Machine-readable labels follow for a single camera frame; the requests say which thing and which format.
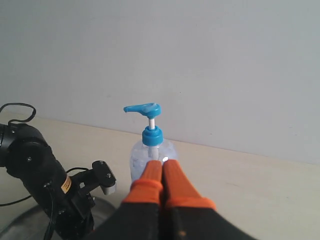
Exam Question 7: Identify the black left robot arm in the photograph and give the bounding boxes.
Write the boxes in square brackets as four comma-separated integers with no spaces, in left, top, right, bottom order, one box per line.
[0,123,94,240]

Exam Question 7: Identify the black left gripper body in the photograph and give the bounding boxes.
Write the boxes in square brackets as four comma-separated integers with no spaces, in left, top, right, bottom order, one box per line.
[43,172,95,240]

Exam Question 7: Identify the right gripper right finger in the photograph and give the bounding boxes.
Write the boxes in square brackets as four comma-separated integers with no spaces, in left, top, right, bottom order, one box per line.
[162,159,254,240]

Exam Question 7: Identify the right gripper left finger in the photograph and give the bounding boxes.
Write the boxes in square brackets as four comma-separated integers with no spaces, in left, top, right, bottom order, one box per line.
[86,160,163,240]

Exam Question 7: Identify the round steel plate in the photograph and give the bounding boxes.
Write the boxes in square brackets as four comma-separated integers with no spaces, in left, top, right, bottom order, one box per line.
[0,196,116,240]

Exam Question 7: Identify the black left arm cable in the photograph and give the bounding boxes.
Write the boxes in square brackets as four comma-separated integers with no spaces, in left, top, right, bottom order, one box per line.
[0,102,88,240]

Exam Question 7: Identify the blue pump lotion bottle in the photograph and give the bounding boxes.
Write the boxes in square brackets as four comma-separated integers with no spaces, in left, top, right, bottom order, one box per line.
[123,103,178,181]

